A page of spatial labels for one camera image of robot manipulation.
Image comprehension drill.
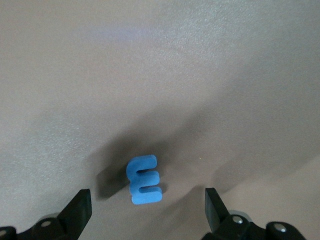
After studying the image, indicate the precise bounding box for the blue foam letter m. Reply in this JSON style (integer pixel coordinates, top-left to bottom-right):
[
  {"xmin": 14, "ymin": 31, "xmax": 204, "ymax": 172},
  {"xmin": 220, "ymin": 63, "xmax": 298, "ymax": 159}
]
[{"xmin": 126, "ymin": 154, "xmax": 163, "ymax": 206}]

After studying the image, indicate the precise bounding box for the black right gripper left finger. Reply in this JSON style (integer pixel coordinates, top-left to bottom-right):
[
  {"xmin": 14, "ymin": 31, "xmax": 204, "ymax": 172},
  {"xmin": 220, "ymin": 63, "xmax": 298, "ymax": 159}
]
[{"xmin": 0, "ymin": 189, "xmax": 92, "ymax": 240}]

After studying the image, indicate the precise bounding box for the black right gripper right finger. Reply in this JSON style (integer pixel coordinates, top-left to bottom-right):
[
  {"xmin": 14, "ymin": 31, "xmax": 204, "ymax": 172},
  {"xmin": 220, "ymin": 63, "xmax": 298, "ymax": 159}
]
[{"xmin": 201, "ymin": 187, "xmax": 308, "ymax": 240}]

